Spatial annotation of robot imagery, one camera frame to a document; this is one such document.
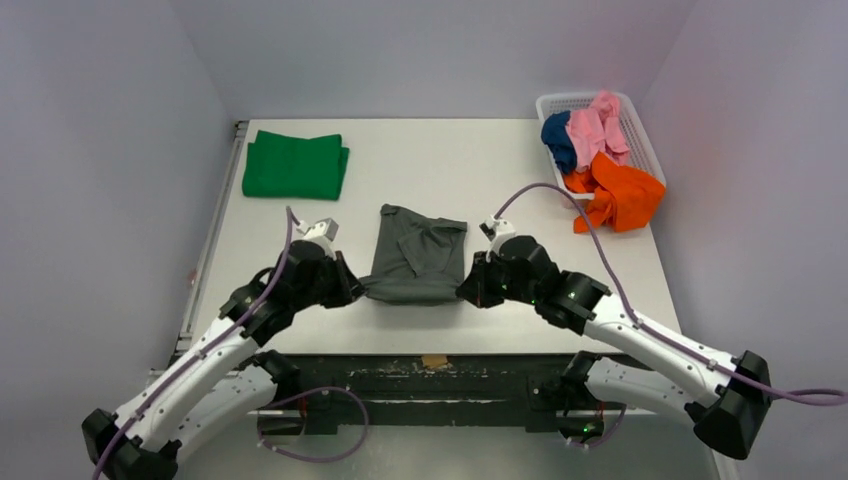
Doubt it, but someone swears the dark grey t-shirt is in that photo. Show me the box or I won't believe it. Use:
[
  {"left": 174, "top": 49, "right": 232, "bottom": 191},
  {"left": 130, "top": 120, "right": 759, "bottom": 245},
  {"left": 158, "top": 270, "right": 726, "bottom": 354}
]
[{"left": 360, "top": 204, "right": 468, "bottom": 306}]

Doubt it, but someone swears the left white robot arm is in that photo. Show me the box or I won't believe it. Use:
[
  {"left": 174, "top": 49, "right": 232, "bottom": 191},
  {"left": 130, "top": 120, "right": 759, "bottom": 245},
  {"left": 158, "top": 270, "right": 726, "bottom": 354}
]
[{"left": 82, "top": 240, "right": 364, "bottom": 479}]

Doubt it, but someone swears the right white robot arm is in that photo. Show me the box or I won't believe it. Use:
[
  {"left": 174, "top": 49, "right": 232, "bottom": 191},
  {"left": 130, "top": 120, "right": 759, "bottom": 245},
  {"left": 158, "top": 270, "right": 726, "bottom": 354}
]
[{"left": 456, "top": 235, "right": 772, "bottom": 460}]

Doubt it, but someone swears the brown tape piece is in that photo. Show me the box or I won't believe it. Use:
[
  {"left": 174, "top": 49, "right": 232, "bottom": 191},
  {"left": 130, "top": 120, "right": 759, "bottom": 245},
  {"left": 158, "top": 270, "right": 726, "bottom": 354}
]
[{"left": 421, "top": 354, "right": 450, "bottom": 370}]

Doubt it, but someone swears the folded green t-shirt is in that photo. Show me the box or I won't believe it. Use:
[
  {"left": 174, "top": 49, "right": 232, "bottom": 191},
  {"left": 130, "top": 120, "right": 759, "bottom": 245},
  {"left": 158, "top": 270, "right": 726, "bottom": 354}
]
[{"left": 241, "top": 130, "right": 350, "bottom": 201}]

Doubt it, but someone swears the orange t-shirt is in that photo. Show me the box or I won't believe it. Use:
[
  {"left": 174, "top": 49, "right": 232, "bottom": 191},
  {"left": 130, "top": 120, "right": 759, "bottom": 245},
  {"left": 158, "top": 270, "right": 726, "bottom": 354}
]
[{"left": 562, "top": 153, "right": 666, "bottom": 234}]

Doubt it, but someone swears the navy blue t-shirt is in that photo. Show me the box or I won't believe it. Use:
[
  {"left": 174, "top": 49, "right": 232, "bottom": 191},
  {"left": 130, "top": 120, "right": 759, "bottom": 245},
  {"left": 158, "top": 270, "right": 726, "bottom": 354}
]
[{"left": 540, "top": 110, "right": 577, "bottom": 175}]

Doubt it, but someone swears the pink t-shirt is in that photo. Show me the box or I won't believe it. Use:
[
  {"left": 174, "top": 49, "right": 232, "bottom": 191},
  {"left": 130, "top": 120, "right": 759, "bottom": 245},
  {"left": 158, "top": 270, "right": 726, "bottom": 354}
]
[{"left": 565, "top": 90, "right": 630, "bottom": 172}]

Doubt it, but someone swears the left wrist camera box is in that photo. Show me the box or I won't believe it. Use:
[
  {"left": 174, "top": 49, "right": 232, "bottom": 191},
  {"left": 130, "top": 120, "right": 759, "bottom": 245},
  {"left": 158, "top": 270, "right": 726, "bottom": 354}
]
[{"left": 295, "top": 218, "right": 339, "bottom": 258}]

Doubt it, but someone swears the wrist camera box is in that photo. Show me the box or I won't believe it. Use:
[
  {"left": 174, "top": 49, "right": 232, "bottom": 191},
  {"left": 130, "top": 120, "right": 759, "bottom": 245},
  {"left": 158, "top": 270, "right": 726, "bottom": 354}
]
[
  {"left": 295, "top": 218, "right": 339, "bottom": 258},
  {"left": 479, "top": 215, "right": 517, "bottom": 261}
]

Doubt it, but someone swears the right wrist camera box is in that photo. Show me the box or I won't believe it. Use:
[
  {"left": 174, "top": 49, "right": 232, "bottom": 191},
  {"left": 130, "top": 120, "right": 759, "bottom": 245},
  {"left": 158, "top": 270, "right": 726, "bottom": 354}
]
[{"left": 479, "top": 215, "right": 517, "bottom": 261}]

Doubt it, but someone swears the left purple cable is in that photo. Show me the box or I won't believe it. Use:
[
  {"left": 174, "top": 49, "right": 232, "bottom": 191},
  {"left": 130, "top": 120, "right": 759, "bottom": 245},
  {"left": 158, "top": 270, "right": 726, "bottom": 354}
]
[{"left": 91, "top": 205, "right": 370, "bottom": 480}]

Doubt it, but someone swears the purple cable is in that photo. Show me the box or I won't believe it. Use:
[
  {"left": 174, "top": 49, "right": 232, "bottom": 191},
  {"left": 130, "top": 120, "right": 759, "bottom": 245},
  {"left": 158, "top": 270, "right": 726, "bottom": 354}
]
[
  {"left": 493, "top": 182, "right": 848, "bottom": 452},
  {"left": 91, "top": 205, "right": 370, "bottom": 480}
]

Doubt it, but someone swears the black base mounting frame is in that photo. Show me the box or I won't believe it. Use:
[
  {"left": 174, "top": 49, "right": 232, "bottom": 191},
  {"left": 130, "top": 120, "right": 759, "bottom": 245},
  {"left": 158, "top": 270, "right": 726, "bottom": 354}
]
[{"left": 166, "top": 352, "right": 664, "bottom": 439}]

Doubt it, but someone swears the aluminium table rail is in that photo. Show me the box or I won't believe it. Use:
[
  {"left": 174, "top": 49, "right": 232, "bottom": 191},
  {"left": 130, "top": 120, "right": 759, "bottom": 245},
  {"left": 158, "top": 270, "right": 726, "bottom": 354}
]
[{"left": 170, "top": 120, "right": 249, "bottom": 363}]

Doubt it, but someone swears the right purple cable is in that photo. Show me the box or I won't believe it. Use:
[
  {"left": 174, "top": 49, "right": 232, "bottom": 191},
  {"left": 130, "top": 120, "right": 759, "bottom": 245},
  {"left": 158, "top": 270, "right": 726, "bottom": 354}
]
[{"left": 493, "top": 182, "right": 848, "bottom": 452}]

